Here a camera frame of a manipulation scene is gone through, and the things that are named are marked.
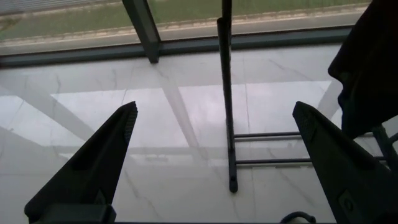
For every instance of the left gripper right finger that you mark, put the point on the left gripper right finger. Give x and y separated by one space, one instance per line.
357 186

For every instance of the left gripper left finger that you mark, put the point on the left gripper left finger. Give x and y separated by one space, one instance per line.
84 180

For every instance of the black garment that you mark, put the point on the black garment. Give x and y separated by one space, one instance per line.
367 77

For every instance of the black clothes rack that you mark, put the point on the black clothes rack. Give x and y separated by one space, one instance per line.
228 93

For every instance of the window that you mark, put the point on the window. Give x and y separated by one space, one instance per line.
77 25

